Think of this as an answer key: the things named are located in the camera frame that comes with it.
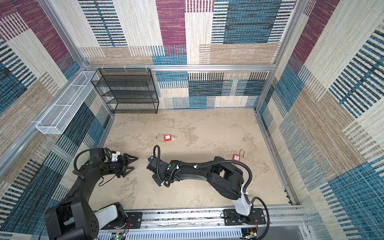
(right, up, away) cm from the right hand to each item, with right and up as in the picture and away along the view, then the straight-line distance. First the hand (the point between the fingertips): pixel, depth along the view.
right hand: (161, 176), depth 84 cm
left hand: (-14, +10, -2) cm, 17 cm away
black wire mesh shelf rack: (-31, +54, +26) cm, 67 cm away
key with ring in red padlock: (+4, +21, +21) cm, 29 cm away
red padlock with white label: (0, +20, +18) cm, 27 cm away
